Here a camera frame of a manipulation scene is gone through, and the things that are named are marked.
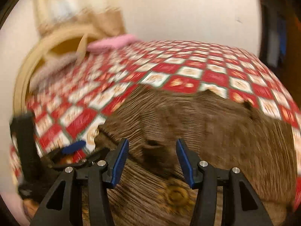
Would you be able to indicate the striped pillow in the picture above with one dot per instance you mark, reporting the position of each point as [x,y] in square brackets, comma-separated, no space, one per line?
[51,67]

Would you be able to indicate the dark door frame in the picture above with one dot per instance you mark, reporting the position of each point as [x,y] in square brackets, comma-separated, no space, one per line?
[280,43]

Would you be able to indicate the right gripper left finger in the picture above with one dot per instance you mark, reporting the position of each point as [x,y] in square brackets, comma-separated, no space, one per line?
[62,205]

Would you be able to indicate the beige patterned curtain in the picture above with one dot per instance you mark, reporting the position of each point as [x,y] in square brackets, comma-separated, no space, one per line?
[105,15]

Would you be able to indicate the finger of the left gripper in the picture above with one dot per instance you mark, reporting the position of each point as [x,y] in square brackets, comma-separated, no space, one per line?
[73,147]

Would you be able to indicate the brown knitted sweater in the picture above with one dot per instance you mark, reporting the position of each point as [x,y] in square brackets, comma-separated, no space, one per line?
[152,189]

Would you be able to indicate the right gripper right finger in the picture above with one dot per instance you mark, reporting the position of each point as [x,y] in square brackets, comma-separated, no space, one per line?
[241,205]

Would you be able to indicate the cream wooden headboard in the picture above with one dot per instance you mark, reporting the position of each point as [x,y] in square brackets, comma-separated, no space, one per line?
[74,37]

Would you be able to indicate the red patchwork bear bedspread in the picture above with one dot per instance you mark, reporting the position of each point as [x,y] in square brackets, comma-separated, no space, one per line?
[71,104]

